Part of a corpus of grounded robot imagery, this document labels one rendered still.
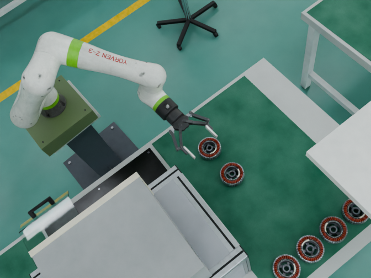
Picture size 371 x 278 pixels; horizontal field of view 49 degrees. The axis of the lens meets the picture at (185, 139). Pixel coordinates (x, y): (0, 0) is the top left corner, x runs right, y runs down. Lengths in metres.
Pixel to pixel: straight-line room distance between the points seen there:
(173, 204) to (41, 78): 0.70
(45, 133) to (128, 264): 1.09
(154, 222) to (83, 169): 1.74
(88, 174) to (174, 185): 1.48
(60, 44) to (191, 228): 0.88
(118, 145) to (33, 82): 1.43
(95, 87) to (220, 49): 1.03
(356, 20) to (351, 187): 1.21
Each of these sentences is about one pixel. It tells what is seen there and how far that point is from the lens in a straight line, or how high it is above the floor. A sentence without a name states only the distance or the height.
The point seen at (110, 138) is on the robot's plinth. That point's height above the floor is 0.02.
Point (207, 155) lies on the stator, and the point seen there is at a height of 0.79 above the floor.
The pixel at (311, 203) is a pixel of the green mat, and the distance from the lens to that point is 1.89.
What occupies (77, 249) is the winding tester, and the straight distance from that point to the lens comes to 1.38.
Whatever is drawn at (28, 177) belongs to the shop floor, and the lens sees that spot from 3.20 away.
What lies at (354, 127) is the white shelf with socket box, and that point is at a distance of 1.54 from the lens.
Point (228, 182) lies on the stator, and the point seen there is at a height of 0.79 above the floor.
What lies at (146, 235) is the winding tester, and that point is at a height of 1.32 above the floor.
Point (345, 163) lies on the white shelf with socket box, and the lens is 1.48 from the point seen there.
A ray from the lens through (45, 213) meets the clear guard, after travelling 1.77.
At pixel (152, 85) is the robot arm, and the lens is 1.69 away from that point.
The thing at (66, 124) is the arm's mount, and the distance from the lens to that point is 2.19.
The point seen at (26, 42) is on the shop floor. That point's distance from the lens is 3.94.
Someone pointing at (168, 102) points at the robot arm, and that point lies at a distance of 1.77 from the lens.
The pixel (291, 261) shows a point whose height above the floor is 0.78.
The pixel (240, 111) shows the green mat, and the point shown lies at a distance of 2.07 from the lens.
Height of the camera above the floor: 2.55
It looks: 62 degrees down
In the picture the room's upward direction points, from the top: 22 degrees counter-clockwise
